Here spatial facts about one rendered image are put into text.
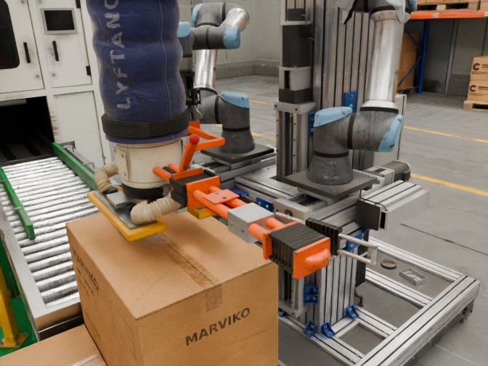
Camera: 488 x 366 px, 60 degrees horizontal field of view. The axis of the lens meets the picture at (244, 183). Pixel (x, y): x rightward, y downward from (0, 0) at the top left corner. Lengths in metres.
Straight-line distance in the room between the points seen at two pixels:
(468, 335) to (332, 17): 1.75
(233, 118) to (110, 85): 0.72
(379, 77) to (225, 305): 0.79
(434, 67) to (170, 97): 9.12
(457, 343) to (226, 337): 1.56
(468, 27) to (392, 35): 8.40
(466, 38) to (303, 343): 8.40
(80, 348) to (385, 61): 1.32
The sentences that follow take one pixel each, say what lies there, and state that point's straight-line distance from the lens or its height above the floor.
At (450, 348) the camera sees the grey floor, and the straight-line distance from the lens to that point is 2.46.
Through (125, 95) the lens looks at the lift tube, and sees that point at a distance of 1.06.
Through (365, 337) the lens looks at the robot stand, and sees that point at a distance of 2.07.
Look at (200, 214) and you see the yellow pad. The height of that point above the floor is 1.07.
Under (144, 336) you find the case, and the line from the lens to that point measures 1.02.
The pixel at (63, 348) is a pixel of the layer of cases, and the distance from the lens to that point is 1.61.
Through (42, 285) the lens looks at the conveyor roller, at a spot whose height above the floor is 0.54.
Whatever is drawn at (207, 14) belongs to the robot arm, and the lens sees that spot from 1.91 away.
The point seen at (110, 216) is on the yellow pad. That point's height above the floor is 1.07.
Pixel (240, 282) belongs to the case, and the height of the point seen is 0.92.
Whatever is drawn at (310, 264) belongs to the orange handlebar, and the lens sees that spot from 0.67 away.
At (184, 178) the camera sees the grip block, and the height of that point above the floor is 1.20.
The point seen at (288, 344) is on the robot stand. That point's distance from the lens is 1.99.
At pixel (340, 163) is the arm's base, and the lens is 1.38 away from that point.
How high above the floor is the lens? 1.53
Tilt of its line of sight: 21 degrees down
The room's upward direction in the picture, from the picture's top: 2 degrees counter-clockwise
